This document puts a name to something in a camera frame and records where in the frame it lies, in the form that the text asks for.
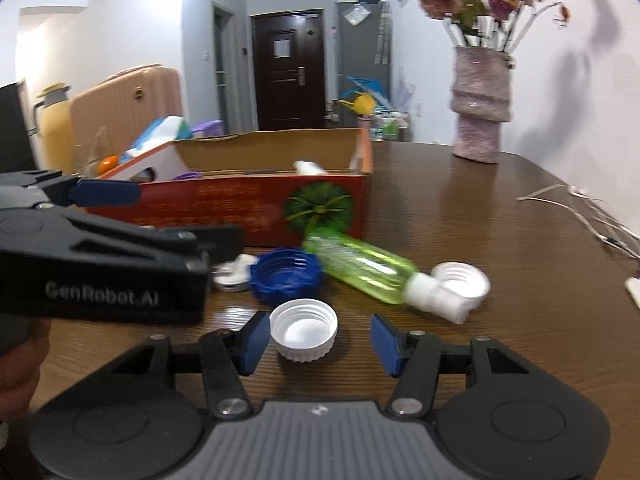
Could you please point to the red cardboard box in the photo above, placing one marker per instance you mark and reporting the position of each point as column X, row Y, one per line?
column 235, row 205

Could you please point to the green plastic bottle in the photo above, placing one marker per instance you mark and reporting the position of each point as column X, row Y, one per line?
column 360, row 265

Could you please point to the dark brown entrance door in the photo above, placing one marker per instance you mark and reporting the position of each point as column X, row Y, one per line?
column 287, row 75

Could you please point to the white spray bottle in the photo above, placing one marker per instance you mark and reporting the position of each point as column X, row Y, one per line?
column 310, row 168

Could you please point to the yellow watering can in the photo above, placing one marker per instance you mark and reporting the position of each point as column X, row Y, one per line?
column 360, row 105

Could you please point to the crumpled white tissue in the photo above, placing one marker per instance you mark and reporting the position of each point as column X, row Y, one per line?
column 634, row 291

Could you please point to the yellow thermos jug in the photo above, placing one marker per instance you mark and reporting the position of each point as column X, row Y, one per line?
column 52, row 130

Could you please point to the person's left hand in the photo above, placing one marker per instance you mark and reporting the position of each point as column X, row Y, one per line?
column 20, row 380

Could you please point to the grey interior door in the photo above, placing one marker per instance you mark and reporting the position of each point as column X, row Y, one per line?
column 223, row 70

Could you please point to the orange fruit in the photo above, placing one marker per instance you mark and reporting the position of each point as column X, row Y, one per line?
column 108, row 166

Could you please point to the black paper bag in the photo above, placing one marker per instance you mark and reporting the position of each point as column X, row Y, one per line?
column 15, row 130

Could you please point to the grey fridge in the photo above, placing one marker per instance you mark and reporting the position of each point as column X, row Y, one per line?
column 360, row 55

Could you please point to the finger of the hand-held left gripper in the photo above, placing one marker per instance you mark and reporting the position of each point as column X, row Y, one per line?
column 105, row 193
column 215, row 242

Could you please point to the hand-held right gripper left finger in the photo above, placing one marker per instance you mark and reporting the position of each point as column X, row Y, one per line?
column 255, row 345

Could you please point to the blue plastic toy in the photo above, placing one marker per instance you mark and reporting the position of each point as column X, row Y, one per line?
column 370, row 86

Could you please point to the purple bottle cap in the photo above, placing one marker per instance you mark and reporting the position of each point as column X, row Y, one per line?
column 187, row 176

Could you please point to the blue white tissue pack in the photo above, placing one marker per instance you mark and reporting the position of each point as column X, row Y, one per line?
column 160, row 132

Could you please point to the purple tissue pack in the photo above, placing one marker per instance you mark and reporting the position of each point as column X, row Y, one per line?
column 207, row 129

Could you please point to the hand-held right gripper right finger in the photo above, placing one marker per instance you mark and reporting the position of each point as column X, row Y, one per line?
column 387, row 345

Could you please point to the white bottle cap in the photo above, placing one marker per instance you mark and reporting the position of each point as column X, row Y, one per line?
column 470, row 282
column 302, row 332

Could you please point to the pink suitcase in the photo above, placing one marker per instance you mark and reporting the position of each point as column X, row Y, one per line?
column 125, row 105

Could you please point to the blue bottle cap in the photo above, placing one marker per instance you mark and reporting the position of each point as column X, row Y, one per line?
column 285, row 280

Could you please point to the clear glass cup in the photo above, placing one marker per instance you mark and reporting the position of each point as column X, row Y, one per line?
column 92, row 160

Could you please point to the pink textured vase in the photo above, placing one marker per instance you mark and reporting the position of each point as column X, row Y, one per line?
column 480, row 105

